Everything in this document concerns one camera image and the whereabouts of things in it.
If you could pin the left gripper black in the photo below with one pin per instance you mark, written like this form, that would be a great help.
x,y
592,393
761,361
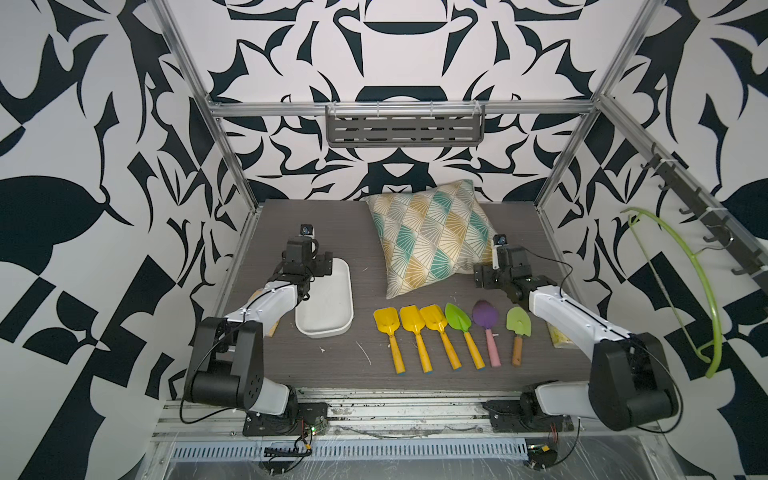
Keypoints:
x,y
322,265

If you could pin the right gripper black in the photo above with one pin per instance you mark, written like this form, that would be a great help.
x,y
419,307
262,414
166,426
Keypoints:
x,y
488,276

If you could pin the light green trowel wooden handle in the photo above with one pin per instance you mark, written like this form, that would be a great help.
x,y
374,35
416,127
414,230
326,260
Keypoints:
x,y
519,323

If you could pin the purple shovel pink handle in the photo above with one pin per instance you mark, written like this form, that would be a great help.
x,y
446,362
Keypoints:
x,y
485,315

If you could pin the white storage box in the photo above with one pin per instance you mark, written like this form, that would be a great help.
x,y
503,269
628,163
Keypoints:
x,y
329,311

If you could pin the green shovel yellow handle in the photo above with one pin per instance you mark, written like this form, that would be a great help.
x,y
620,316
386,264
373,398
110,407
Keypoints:
x,y
459,320

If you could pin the yellow toy shovel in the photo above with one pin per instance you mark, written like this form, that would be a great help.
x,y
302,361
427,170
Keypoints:
x,y
436,321
413,322
388,322

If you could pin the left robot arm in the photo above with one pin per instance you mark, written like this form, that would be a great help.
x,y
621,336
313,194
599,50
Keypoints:
x,y
226,366

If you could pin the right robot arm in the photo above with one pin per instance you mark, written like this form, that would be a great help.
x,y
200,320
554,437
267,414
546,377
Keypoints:
x,y
629,384

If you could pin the right tissue pack yellow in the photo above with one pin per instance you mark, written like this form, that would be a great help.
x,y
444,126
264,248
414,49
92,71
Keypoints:
x,y
560,340

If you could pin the patterned teal yellow cushion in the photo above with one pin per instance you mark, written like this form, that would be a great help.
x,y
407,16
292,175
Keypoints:
x,y
428,236

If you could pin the green plastic hanger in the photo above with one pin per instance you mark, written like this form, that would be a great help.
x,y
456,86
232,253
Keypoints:
x,y
672,279

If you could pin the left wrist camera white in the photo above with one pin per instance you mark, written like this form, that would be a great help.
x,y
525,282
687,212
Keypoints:
x,y
307,230

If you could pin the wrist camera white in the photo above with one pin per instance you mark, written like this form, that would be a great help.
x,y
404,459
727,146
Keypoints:
x,y
307,230
498,243

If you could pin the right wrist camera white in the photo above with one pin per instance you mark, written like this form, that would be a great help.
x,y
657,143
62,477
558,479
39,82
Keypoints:
x,y
498,243

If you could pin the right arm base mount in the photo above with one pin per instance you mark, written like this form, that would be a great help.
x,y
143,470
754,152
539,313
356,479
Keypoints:
x,y
519,416

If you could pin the grey wall shelf rack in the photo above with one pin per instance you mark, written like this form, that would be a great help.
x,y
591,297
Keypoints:
x,y
404,124

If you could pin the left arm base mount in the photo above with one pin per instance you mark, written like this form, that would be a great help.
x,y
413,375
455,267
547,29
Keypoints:
x,y
298,418

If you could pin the white cable duct strip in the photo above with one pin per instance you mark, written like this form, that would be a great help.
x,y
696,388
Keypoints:
x,y
514,449

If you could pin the black hook rail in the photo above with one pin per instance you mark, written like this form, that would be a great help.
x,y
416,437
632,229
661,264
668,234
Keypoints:
x,y
725,231

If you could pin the aluminium frame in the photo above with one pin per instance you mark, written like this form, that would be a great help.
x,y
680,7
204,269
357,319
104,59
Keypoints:
x,y
638,129

